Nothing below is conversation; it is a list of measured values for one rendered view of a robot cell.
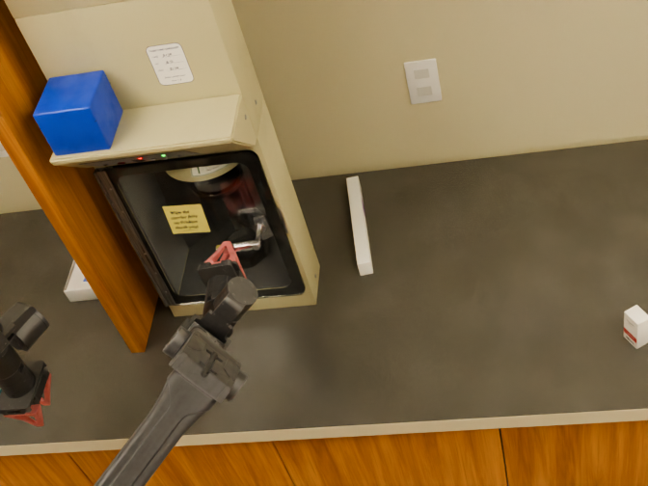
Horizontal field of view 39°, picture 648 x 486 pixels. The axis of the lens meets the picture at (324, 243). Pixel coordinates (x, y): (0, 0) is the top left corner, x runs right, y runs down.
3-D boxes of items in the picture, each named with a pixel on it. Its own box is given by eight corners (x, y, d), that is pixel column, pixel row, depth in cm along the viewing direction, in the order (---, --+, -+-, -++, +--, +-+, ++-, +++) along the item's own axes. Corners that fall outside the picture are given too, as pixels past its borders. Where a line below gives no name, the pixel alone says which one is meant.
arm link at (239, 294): (168, 341, 155) (208, 371, 156) (197, 306, 147) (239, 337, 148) (200, 299, 164) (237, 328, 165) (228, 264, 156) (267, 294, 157)
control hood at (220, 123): (88, 158, 165) (65, 117, 158) (258, 137, 159) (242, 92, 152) (71, 203, 158) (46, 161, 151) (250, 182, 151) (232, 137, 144)
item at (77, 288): (82, 263, 217) (75, 252, 214) (145, 256, 214) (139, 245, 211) (69, 302, 209) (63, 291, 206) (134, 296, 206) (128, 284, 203)
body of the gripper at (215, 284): (230, 256, 163) (227, 287, 158) (249, 291, 171) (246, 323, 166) (198, 261, 165) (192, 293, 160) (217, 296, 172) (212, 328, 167)
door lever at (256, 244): (222, 237, 177) (217, 229, 175) (268, 230, 175) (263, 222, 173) (218, 257, 173) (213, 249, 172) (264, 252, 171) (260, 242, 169)
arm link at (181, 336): (157, 358, 115) (225, 408, 116) (185, 321, 116) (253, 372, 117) (164, 339, 157) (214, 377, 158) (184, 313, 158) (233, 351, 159)
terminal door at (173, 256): (170, 303, 195) (96, 167, 166) (307, 291, 189) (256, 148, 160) (169, 306, 194) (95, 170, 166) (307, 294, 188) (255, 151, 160)
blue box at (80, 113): (70, 119, 158) (48, 76, 151) (123, 111, 156) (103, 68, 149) (55, 157, 151) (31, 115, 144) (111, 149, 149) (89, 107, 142)
